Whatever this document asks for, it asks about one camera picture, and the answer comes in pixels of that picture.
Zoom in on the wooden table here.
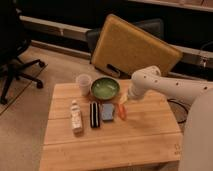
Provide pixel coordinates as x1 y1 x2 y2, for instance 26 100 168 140
39 83 182 171

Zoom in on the black office chair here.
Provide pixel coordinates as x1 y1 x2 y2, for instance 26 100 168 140
0 0 45 105

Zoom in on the translucent plastic cup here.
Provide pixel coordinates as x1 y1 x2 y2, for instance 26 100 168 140
76 74 92 96

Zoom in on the blue sponge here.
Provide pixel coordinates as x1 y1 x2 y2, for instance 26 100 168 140
101 103 115 121

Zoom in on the orange pepper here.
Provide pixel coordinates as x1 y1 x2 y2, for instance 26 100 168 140
117 104 126 120

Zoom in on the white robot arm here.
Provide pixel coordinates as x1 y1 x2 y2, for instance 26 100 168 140
120 66 213 171

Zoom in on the green ceramic bowl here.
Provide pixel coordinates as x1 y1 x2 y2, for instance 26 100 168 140
91 77 120 100

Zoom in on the black and white eraser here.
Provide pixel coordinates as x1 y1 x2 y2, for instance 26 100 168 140
90 102 100 128

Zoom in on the black cable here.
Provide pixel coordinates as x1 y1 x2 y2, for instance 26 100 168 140
166 97 192 125

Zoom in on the white plastic bottle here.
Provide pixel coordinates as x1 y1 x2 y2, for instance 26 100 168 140
70 100 83 133

